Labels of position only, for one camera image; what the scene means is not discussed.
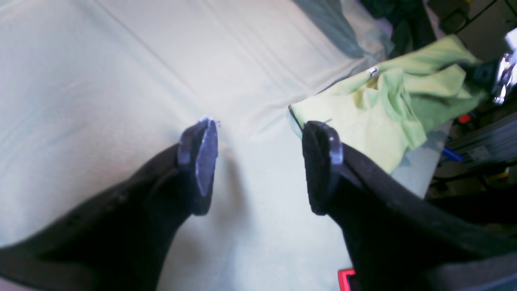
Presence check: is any aluminium table frame leg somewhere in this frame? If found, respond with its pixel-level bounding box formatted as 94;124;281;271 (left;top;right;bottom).
446;112;517;169

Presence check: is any black orange corner clamp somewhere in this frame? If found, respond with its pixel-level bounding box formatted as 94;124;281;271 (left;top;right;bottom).
338;269;360;291

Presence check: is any blue orange bar clamp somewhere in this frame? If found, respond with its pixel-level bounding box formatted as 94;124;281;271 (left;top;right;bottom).
441;147;463;162

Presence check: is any grey-green table cloth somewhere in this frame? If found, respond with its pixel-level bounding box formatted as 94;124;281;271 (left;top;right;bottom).
1;0;391;291

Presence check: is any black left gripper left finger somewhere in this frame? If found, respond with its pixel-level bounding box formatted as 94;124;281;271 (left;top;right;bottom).
0;118;218;291

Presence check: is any light green T-shirt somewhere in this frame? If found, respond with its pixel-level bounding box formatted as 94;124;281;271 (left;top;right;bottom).
290;36;489;173

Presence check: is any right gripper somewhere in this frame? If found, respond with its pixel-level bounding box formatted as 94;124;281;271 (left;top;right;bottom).
464;28;517;105

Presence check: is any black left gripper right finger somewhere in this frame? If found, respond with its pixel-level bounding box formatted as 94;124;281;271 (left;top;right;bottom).
302;121;517;291

